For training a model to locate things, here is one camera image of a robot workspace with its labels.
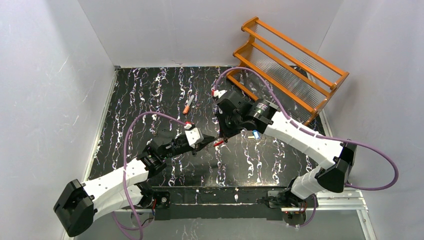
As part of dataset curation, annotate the red handled spiked keyring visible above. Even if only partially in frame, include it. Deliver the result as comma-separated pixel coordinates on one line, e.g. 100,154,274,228
206,138,225,149

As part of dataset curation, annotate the blue tagged key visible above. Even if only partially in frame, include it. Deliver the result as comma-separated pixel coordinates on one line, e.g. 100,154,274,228
248,130,261,140

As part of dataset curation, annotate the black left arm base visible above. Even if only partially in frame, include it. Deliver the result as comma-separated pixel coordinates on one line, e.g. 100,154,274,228
137,189,171,210

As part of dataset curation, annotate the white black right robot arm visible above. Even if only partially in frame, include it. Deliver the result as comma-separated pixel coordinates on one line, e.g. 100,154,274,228
212,90,356,200

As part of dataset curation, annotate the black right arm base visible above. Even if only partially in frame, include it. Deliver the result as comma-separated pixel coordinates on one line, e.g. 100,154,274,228
261,187,308,227

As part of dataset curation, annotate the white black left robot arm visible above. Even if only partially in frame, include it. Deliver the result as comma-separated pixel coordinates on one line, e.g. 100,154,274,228
53,130,216,237

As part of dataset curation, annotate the white orange marker pen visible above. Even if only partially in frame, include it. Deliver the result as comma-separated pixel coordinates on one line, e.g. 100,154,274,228
182,95,195,115

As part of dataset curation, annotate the orange wooden shelf rack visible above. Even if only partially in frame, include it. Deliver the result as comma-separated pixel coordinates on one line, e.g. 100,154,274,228
233,16,349,125

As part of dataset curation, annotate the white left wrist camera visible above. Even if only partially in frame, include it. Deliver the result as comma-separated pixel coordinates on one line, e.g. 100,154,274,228
184,121,204,149

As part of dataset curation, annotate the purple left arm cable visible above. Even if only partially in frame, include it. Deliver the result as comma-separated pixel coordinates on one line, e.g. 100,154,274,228
110,111,191,240

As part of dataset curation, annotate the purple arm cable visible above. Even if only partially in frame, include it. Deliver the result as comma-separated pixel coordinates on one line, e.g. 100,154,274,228
211,67,400,229
110,111,191,240

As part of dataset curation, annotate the aluminium frame rail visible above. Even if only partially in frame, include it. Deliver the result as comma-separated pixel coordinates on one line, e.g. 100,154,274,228
62,195,379,240

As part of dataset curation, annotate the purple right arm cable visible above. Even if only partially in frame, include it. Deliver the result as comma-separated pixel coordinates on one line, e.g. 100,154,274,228
211,67,400,229

